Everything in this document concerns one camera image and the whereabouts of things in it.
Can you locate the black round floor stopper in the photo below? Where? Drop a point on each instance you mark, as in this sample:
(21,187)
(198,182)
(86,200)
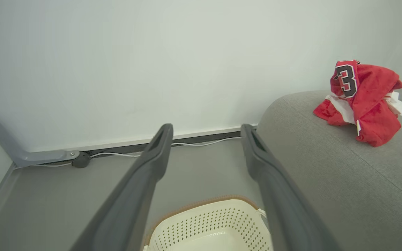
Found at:
(81,160)

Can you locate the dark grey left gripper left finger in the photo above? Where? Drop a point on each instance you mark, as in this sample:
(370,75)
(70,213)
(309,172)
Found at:
(131,195)

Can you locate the grey fabric sofa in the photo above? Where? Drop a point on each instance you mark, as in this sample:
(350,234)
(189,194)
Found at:
(344,191)

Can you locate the red jersey with number print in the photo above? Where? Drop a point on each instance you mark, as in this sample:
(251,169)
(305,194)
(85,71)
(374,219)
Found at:
(372,90)

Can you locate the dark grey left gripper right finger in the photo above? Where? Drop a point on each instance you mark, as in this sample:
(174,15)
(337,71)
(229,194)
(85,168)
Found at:
(281,202)

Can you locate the red white striped shorts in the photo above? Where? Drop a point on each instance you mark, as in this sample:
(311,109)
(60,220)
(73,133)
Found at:
(333,111)

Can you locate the grey metal frame foot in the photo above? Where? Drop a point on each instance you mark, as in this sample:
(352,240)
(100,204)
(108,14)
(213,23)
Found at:
(40,157)

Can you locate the cream perforated laundry basket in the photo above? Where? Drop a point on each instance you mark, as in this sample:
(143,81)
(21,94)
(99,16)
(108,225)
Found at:
(204,223)

